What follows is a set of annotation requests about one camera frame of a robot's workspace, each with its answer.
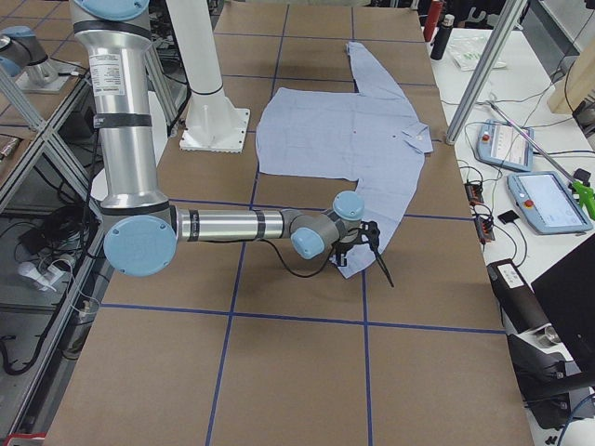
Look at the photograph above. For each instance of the aluminium frame post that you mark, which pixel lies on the aluminium frame post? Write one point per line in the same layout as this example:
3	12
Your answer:
498	38

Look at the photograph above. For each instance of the near teach pendant tablet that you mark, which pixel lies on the near teach pendant tablet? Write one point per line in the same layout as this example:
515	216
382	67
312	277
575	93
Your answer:
546	204

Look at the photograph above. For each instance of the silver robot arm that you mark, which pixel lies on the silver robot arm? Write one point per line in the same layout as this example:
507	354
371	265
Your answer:
142	228

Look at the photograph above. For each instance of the blue striped button shirt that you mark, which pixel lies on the blue striped button shirt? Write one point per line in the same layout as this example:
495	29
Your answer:
372	137

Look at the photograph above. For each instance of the electronics circuit board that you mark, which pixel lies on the electronics circuit board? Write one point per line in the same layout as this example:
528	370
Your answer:
481	213

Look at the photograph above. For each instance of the black water bottle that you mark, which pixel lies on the black water bottle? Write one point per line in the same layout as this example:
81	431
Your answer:
442	36

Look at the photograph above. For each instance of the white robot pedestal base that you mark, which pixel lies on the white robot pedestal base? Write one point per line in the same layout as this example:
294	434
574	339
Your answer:
212	123

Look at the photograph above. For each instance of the black monitor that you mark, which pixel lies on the black monitor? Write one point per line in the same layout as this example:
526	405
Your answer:
566	294

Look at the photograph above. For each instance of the red water bottle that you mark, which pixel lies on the red water bottle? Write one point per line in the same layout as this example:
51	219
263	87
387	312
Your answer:
434	13

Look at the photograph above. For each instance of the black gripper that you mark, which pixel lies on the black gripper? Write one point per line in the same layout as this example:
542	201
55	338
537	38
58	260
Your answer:
342	251

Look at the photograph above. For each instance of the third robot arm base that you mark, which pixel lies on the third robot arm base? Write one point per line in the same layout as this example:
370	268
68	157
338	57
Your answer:
24	59

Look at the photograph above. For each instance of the far teach pendant tablet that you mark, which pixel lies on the far teach pendant tablet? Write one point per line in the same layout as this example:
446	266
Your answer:
500	145

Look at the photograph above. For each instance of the teach pendant tablet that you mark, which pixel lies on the teach pendant tablet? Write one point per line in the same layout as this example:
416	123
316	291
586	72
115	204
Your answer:
546	204
500	145

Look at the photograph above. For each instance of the white plastic bag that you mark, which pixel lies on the white plastic bag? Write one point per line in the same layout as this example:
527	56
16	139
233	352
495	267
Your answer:
467	51

